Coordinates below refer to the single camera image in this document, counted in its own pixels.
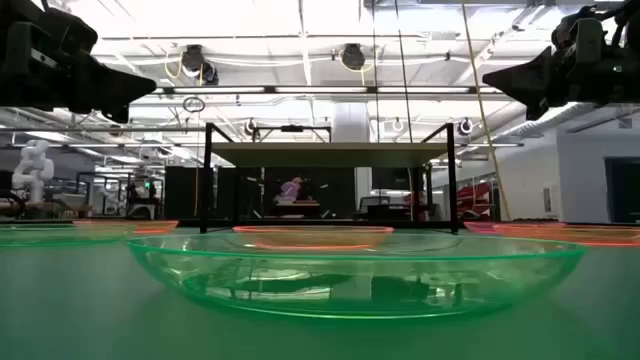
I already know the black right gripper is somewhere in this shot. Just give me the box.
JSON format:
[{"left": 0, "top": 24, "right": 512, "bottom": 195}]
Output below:
[{"left": 482, "top": 7, "right": 640, "bottom": 122}]

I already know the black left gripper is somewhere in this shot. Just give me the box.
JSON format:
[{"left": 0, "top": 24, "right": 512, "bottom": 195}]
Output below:
[{"left": 0, "top": 0, "right": 158, "bottom": 124}]

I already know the orange translucent plastic plate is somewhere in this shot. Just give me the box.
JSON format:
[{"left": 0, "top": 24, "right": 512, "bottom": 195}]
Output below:
[
  {"left": 492, "top": 222, "right": 640, "bottom": 248},
  {"left": 232, "top": 224, "right": 395, "bottom": 252},
  {"left": 72, "top": 218, "right": 180, "bottom": 236}
]

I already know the green translucent plastic plate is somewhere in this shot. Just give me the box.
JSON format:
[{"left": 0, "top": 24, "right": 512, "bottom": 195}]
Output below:
[
  {"left": 127, "top": 232, "right": 587, "bottom": 321},
  {"left": 0, "top": 223, "right": 139, "bottom": 249}
]

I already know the white humanoid robot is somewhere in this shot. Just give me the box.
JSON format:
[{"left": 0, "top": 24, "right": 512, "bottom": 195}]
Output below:
[{"left": 10, "top": 138, "right": 55, "bottom": 205}]

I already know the red metal rack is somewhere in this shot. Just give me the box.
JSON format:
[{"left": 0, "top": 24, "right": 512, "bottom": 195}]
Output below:
[{"left": 455, "top": 182, "right": 494, "bottom": 221}]

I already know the wooden workbench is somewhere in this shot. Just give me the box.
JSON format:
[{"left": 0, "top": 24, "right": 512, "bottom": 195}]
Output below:
[{"left": 0, "top": 198, "right": 96, "bottom": 220}]

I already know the dark doorway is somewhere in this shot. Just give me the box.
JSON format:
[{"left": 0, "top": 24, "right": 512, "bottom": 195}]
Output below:
[{"left": 603, "top": 156, "right": 640, "bottom": 225}]

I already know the white building column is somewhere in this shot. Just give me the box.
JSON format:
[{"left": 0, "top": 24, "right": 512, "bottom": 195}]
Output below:
[{"left": 332, "top": 102, "right": 374, "bottom": 211}]

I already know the person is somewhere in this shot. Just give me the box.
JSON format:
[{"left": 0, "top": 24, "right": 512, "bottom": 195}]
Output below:
[{"left": 273, "top": 175, "right": 307, "bottom": 206}]

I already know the green table mat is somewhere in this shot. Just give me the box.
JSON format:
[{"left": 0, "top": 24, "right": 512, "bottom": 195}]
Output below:
[{"left": 0, "top": 227, "right": 640, "bottom": 360}]

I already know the silver ventilation duct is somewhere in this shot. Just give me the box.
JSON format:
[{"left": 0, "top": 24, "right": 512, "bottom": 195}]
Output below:
[{"left": 492, "top": 102, "right": 584, "bottom": 144}]

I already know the yellow hanging cable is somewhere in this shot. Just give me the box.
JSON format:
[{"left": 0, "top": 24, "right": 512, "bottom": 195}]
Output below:
[{"left": 460, "top": 0, "right": 512, "bottom": 222}]

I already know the black hanging cable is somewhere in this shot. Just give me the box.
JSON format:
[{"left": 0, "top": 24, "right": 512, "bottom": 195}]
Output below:
[{"left": 393, "top": 0, "right": 414, "bottom": 146}]

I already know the overhead light rail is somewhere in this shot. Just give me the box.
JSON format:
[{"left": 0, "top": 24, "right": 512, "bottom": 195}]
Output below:
[{"left": 149, "top": 84, "right": 506, "bottom": 97}]

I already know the wooden shelf with black frame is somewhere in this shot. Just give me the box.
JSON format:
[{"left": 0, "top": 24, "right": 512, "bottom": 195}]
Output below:
[{"left": 198, "top": 121, "right": 460, "bottom": 236}]

